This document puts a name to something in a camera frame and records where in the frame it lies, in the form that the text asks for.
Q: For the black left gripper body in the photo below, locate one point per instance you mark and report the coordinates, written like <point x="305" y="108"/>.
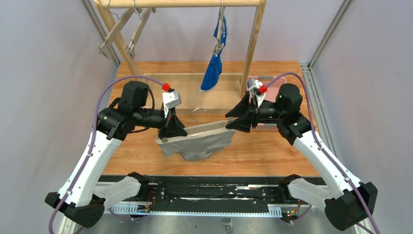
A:
<point x="166" y="122"/>

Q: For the wooden clip hanger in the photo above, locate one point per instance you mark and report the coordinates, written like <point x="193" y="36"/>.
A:
<point x="144" y="16"/>

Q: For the blue underwear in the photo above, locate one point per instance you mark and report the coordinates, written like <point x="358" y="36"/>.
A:
<point x="215" y="65"/>

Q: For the empty wooden hanger far left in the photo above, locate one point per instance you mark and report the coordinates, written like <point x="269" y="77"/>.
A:
<point x="116" y="28"/>

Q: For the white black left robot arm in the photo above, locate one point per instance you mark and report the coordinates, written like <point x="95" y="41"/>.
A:
<point x="79" y="199"/>

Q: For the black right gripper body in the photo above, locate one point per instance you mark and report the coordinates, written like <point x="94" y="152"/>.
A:
<point x="253" y="114"/>

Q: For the pink plastic basket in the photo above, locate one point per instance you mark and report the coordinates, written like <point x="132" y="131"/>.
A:
<point x="266" y="110"/>

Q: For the wooden clothes rack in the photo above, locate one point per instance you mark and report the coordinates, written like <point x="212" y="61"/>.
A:
<point x="177" y="44"/>

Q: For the wooden hanger with blue underwear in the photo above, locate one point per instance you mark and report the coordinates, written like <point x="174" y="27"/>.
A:
<point x="219" y="44"/>

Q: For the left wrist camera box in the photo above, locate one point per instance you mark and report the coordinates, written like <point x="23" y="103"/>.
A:
<point x="170" y="101"/>

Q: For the grey underwear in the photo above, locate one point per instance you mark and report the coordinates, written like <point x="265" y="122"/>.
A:
<point x="198" y="146"/>

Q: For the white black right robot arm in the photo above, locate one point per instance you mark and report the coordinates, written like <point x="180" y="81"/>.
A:
<point x="346" y="200"/>

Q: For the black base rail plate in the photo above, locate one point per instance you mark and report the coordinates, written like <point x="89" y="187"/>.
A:
<point x="233" y="196"/>

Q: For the wooden hanger with grey underwear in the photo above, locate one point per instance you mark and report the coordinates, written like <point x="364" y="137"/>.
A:
<point x="200" y="127"/>

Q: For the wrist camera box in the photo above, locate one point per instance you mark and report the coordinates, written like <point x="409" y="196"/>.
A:
<point x="170" y="101"/>
<point x="255" y="87"/>

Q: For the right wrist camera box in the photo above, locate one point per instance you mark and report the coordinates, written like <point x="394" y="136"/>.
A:
<point x="255" y="87"/>

